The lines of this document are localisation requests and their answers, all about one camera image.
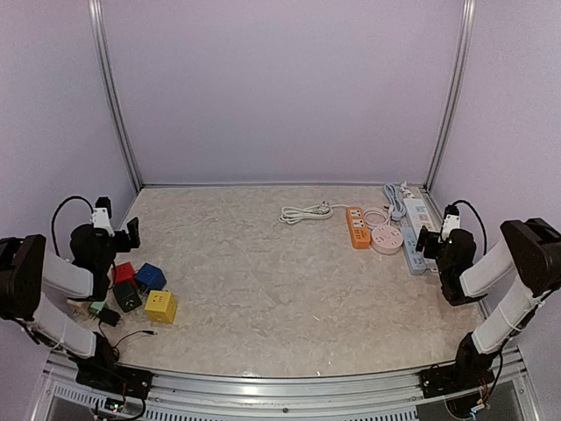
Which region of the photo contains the pink round power strip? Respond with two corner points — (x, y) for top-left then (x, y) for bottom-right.
(364, 208), (403, 255)

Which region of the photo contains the mint green plug adapter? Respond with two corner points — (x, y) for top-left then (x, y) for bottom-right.
(88, 301), (106, 321)

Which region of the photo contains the black power adapter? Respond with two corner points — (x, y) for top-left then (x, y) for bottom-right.
(97, 308), (157, 350)

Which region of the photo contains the beige plug adapter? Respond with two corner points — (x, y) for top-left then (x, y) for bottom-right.
(67, 299), (91, 320)

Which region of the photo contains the orange power strip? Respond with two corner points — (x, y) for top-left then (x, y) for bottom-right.
(279, 201), (372, 250)

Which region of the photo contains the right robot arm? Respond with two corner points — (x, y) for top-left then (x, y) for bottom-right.
(416, 216), (560, 389)

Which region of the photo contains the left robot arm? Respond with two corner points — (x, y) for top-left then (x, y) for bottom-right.
(1, 218), (140, 390)

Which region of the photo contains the blue-grey power strip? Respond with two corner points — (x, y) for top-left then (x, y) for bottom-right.
(382, 183), (429, 276)

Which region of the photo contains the white power strip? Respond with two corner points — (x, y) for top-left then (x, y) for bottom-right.
(397, 181), (439, 273)

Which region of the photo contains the red cube socket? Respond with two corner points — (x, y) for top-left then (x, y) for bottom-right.
(111, 262), (136, 287)

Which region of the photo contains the blue cube socket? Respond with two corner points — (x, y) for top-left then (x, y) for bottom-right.
(133, 263), (167, 292)

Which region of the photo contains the dark green cube socket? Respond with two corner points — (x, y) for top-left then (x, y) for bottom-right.
(113, 282), (142, 313)

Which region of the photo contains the yellow cube socket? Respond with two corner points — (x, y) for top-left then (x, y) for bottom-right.
(145, 290), (177, 324)

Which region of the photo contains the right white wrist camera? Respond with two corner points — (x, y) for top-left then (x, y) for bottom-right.
(440, 204), (460, 242)

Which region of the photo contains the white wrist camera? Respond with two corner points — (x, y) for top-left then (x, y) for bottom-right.
(91, 196), (115, 237)
(440, 204), (460, 242)

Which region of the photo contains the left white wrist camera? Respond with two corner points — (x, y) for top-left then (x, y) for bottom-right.
(91, 196), (115, 237)

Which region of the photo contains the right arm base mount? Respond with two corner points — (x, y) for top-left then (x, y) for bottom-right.
(419, 365), (494, 399)

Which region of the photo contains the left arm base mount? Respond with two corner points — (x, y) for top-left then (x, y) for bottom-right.
(75, 366), (153, 399)

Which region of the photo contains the aluminium front rail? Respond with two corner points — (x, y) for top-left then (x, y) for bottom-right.
(27, 347), (542, 420)

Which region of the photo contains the left aluminium frame post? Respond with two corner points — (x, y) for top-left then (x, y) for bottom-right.
(88, 0), (144, 194)

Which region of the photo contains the aluminium frame post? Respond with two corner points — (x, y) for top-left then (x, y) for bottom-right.
(88, 0), (144, 194)
(424, 0), (476, 196)

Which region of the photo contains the right aluminium frame post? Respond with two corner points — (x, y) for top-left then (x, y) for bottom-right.
(424, 0), (476, 196)

